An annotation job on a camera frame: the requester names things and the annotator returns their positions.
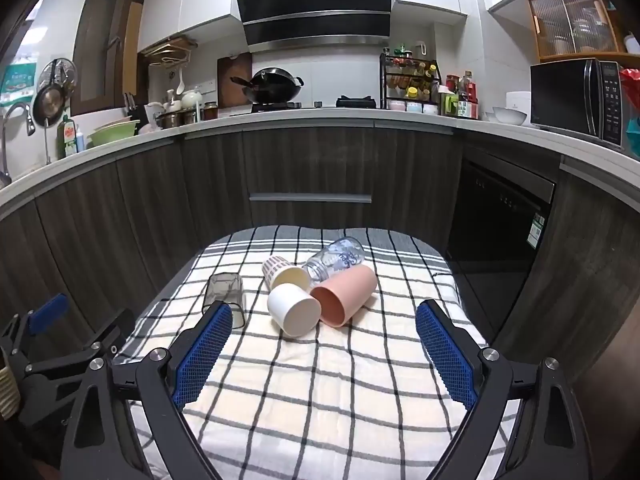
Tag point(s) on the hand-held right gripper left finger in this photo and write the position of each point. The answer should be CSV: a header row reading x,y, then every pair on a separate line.
x,y
202,350

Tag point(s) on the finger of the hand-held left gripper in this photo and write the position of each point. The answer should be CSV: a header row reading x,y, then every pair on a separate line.
x,y
47,312
102,332

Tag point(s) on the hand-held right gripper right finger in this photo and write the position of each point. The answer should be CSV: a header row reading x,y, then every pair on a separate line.
x,y
447,355

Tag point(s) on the grey transparent cup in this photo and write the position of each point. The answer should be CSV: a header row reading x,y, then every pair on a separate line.
x,y
223,292

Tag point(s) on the white cup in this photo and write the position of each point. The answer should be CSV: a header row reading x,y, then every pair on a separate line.
x,y
292,310

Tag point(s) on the striped paper cup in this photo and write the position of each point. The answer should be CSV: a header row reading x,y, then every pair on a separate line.
x,y
278,268

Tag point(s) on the pink cup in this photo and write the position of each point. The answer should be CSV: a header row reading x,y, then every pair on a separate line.
x,y
347,300

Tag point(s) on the blue patterned glass cup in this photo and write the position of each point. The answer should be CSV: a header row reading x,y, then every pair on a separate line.
x,y
336,259

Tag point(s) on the checked white cloth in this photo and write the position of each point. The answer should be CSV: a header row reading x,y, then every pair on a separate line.
x,y
320,385

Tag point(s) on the black dishwasher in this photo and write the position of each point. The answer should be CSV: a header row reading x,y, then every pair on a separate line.
x,y
500,215

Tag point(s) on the green dish soap bottle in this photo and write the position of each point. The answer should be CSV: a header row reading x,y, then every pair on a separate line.
x,y
65,137

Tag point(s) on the green basin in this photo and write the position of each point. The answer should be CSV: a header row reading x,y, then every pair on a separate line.
x,y
112,136

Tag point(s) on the chrome faucet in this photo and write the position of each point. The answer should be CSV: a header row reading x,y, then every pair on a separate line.
x,y
17,115

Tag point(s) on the dark wood base cabinets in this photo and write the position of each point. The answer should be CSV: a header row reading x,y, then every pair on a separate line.
x,y
310,170

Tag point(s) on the hanging frying pan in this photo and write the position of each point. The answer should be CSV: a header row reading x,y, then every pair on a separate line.
x,y
47,102

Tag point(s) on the black knife block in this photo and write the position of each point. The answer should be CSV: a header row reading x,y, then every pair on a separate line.
x,y
134,107

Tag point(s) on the steel pot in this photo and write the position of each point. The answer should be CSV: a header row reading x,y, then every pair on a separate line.
x,y
172,119

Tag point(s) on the glass jar with red contents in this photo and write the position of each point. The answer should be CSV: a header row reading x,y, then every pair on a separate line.
x,y
210,111

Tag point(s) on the white bowl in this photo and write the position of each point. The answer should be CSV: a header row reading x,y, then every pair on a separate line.
x,y
510,116

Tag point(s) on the gas stove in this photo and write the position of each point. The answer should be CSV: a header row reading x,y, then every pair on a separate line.
x,y
300,105

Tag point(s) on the white round container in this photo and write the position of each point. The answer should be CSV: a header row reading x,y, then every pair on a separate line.
x,y
518,99

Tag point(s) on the brown framed window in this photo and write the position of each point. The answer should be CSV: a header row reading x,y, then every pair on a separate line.
x,y
107,45

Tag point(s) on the black wok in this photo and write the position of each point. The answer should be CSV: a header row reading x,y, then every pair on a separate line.
x,y
274,85

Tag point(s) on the black spice rack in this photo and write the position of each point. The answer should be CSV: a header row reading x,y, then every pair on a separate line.
x,y
407,80

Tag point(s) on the dark cutting board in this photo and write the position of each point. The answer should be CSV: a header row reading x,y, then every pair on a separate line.
x,y
232,72

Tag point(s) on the black microwave oven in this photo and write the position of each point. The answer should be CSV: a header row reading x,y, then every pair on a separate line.
x,y
570,95

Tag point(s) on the red plastic bag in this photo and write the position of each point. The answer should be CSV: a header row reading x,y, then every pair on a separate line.
x,y
631,87

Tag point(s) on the wooden glass door cabinet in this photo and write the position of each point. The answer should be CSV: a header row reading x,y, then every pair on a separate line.
x,y
575,20

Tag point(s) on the black range hood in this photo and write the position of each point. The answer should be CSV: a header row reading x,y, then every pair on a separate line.
x,y
312,5

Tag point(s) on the wall mounted dish rack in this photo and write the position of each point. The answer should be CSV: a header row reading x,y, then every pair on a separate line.
x,y
167,52

